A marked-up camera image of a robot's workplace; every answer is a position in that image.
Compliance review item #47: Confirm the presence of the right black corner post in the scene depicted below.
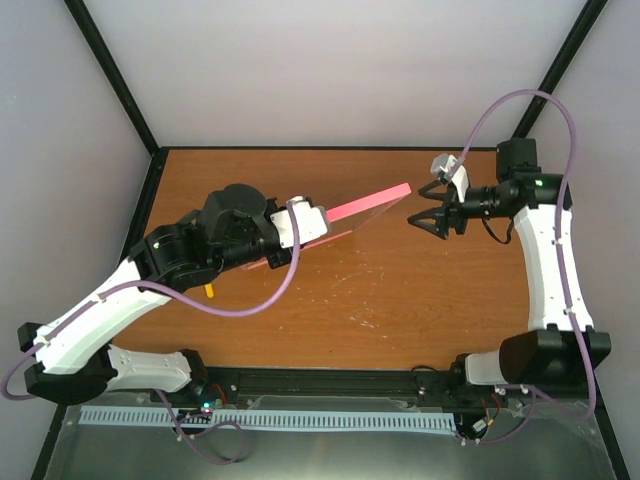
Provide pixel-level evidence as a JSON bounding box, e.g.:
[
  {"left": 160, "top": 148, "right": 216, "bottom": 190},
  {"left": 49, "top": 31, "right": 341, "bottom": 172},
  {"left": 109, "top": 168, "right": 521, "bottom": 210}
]
[{"left": 512, "top": 0, "right": 608, "bottom": 138}]

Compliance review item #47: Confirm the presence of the pink picture frame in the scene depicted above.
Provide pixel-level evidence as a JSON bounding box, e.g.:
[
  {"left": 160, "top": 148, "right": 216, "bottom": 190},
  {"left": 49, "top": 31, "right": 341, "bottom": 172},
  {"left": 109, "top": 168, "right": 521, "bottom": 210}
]
[{"left": 242, "top": 183, "right": 411, "bottom": 271}]

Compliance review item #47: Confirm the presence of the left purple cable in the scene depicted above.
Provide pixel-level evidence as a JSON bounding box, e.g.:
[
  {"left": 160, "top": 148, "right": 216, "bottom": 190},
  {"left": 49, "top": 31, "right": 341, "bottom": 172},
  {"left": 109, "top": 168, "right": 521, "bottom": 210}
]
[{"left": 0, "top": 199, "right": 302, "bottom": 465}]

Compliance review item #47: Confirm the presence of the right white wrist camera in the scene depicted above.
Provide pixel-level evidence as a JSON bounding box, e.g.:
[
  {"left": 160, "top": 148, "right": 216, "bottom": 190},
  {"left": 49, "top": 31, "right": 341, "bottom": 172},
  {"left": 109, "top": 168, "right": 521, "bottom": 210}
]
[{"left": 430, "top": 153, "right": 470, "bottom": 202}]

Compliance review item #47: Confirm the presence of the purple cable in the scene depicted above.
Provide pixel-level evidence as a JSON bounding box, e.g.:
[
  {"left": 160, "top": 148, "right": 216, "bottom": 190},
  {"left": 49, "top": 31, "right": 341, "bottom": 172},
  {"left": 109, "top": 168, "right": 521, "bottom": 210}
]
[
  {"left": 449, "top": 89, "right": 598, "bottom": 447},
  {"left": 0, "top": 199, "right": 302, "bottom": 465}
]

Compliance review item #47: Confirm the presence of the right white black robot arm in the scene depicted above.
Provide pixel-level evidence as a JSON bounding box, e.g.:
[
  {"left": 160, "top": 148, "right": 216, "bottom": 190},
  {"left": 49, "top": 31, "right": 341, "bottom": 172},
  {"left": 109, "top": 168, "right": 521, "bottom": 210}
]
[{"left": 408, "top": 138, "right": 611, "bottom": 388}]

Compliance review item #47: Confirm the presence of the yellow handled screwdriver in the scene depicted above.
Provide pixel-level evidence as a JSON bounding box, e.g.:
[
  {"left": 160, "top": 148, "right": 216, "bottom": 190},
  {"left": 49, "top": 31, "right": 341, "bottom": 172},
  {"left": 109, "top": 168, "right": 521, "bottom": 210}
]
[{"left": 204, "top": 283, "right": 215, "bottom": 299}]

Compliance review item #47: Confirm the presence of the left black corner post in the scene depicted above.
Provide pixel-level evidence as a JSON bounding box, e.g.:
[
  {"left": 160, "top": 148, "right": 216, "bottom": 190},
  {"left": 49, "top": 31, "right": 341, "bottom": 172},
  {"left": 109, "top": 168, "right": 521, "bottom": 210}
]
[{"left": 63, "top": 0, "right": 162, "bottom": 160}]

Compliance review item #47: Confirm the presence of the steel front plate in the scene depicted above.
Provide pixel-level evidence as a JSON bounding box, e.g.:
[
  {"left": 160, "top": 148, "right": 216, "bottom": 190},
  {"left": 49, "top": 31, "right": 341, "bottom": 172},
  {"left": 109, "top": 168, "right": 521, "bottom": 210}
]
[{"left": 34, "top": 393, "right": 628, "bottom": 479}]

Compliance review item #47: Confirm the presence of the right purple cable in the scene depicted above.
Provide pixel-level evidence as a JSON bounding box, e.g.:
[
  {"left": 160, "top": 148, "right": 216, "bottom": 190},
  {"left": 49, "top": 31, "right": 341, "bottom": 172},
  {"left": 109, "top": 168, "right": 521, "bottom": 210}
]
[{"left": 449, "top": 89, "right": 598, "bottom": 447}]

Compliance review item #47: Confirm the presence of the small green lit circuit board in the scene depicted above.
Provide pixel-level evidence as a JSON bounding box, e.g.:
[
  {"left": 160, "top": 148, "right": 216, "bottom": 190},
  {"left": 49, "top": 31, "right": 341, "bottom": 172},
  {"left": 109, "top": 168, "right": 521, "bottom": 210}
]
[{"left": 199, "top": 395, "right": 226, "bottom": 414}]

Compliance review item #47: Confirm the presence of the black corner post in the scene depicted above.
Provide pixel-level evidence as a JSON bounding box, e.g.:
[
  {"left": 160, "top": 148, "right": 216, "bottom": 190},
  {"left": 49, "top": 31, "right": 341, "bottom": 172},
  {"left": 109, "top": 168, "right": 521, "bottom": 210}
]
[
  {"left": 512, "top": 0, "right": 608, "bottom": 138},
  {"left": 63, "top": 0, "right": 162, "bottom": 160}
]

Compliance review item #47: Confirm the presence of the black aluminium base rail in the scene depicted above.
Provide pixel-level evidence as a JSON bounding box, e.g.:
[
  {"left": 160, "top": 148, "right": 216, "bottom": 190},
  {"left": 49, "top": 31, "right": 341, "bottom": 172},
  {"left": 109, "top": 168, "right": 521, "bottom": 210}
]
[{"left": 167, "top": 366, "right": 504, "bottom": 412}]

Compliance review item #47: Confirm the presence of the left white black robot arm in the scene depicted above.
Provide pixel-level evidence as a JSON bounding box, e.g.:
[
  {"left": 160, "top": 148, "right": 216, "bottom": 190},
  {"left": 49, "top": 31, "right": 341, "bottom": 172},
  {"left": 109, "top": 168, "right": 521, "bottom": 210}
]
[{"left": 1, "top": 184, "right": 329, "bottom": 406}]

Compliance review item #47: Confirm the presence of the light blue slotted cable duct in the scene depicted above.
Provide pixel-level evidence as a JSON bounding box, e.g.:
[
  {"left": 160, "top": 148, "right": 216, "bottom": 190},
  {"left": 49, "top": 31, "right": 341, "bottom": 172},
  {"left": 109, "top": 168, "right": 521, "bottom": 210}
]
[{"left": 78, "top": 406, "right": 456, "bottom": 435}]

